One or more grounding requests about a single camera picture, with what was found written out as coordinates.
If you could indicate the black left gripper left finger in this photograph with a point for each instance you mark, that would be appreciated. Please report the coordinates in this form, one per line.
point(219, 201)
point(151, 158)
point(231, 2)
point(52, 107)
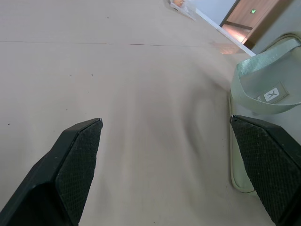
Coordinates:
point(58, 174)

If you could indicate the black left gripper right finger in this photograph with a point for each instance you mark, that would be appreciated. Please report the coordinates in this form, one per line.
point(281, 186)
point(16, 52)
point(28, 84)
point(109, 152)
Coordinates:
point(270, 164)

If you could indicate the pale green tote bag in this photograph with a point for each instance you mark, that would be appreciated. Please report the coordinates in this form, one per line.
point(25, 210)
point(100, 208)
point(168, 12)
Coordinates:
point(263, 77)

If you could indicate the wooden door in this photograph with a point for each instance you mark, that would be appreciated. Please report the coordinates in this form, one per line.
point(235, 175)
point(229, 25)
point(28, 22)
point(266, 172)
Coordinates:
point(249, 16)

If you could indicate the clear plastic bag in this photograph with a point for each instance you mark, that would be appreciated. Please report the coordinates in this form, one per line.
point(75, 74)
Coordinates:
point(182, 7)

